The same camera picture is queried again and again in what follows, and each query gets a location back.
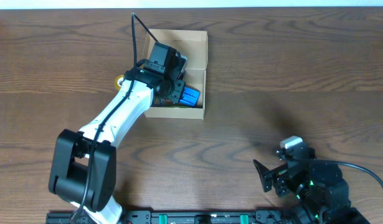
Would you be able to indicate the yellow tape roll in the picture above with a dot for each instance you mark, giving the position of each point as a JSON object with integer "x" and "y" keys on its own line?
{"x": 118, "y": 82}

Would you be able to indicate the blue plastic tray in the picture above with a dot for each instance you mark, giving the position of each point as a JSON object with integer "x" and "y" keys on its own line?
{"x": 189, "y": 97}

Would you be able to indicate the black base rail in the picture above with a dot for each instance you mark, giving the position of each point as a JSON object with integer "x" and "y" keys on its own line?
{"x": 258, "y": 216}

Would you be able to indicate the yellow highlighter pen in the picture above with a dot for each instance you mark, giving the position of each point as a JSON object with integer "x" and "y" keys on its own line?
{"x": 177, "y": 107}

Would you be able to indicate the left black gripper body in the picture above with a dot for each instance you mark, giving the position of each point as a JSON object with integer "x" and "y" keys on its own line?
{"x": 175, "y": 85}

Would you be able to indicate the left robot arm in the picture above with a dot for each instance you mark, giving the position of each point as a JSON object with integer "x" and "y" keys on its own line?
{"x": 83, "y": 170}

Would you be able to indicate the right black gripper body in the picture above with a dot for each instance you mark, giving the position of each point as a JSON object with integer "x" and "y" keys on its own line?
{"x": 285, "y": 184}

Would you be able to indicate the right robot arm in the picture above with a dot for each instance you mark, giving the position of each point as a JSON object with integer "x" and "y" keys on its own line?
{"x": 322, "y": 192}

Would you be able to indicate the cardboard box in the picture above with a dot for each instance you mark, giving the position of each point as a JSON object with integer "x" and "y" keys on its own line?
{"x": 193, "y": 44}

